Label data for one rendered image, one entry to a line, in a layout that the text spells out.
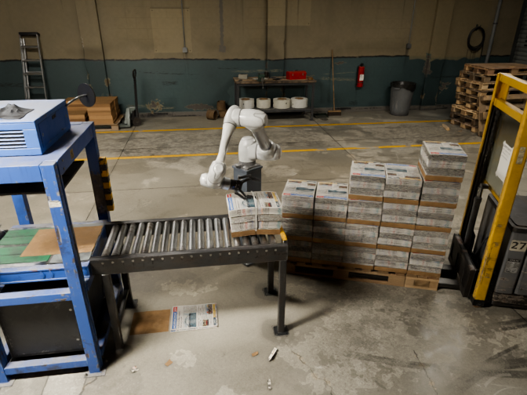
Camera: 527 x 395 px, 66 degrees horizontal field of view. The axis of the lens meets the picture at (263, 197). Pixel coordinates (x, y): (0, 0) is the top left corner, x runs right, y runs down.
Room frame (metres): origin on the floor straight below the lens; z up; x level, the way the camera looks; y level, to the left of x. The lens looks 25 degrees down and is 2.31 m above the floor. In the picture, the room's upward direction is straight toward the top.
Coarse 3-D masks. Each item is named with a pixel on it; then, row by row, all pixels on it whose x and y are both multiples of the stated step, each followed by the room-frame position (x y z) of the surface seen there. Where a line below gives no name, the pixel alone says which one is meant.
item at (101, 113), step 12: (96, 96) 8.97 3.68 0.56; (108, 96) 8.98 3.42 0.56; (72, 108) 8.54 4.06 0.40; (84, 108) 8.58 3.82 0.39; (96, 108) 8.25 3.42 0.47; (108, 108) 8.28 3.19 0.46; (72, 120) 8.15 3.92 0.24; (84, 120) 8.20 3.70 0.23; (96, 120) 8.23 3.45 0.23; (108, 120) 8.26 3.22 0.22; (120, 120) 8.57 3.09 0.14
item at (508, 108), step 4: (496, 100) 3.38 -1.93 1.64; (500, 100) 3.33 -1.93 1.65; (504, 100) 3.33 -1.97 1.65; (496, 104) 3.36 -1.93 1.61; (500, 104) 3.28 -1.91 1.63; (504, 104) 3.20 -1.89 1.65; (508, 104) 3.18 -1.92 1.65; (512, 104) 3.18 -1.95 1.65; (500, 108) 3.25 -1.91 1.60; (504, 108) 3.18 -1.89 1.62; (508, 108) 3.10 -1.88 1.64; (512, 108) 3.04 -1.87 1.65; (516, 108) 3.04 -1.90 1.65; (504, 112) 3.16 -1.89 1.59; (508, 112) 3.08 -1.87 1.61; (512, 112) 3.01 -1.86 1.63; (516, 112) 2.94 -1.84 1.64; (520, 112) 2.91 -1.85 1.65; (512, 116) 2.99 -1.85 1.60; (516, 116) 2.92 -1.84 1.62; (520, 116) 2.86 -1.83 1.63; (516, 120) 2.91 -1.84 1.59; (520, 120) 2.84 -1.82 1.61
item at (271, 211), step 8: (256, 192) 2.83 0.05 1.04; (264, 192) 2.84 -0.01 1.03; (272, 192) 2.85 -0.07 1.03; (264, 200) 2.70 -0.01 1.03; (272, 200) 2.71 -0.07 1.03; (264, 208) 2.58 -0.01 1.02; (272, 208) 2.59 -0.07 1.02; (280, 208) 2.60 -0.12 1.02; (264, 216) 2.58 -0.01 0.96; (272, 216) 2.59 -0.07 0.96; (280, 216) 2.60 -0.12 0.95; (264, 224) 2.58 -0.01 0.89; (272, 224) 2.59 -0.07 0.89; (280, 224) 2.60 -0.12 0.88
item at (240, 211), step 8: (240, 192) 2.83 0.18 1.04; (232, 200) 2.70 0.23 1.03; (240, 200) 2.70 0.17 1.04; (248, 200) 2.69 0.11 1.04; (232, 208) 2.57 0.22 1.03; (240, 208) 2.56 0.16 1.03; (248, 208) 2.56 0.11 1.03; (232, 216) 2.54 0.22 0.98; (240, 216) 2.56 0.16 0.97; (248, 216) 2.56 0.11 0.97; (232, 224) 2.55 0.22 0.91; (240, 224) 2.56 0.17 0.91; (248, 224) 2.57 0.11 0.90; (232, 232) 2.55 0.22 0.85
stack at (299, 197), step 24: (288, 192) 3.30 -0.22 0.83; (312, 192) 3.31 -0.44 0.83; (336, 192) 3.31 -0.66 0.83; (336, 216) 3.17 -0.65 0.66; (360, 216) 3.13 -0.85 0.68; (384, 216) 3.09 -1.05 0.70; (408, 216) 3.05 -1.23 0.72; (288, 240) 3.25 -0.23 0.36; (336, 240) 3.16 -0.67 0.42; (360, 240) 3.12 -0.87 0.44; (384, 240) 3.08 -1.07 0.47; (408, 240) 3.05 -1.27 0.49; (288, 264) 3.24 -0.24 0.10; (312, 264) 3.20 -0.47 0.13; (360, 264) 3.12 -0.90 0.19; (384, 264) 3.08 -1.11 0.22
